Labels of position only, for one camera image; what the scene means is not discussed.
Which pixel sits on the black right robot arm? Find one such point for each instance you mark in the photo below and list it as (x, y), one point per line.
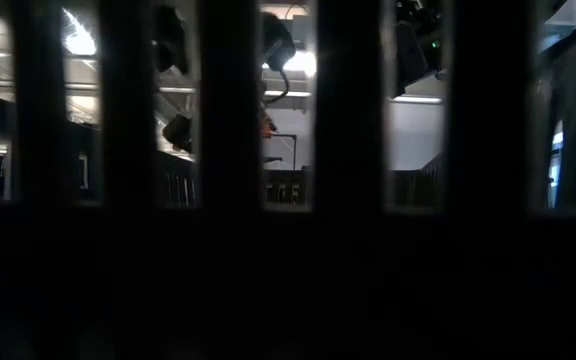
(413, 50)

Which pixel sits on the black slotted plastic basket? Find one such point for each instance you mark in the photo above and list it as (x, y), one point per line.
(348, 150)

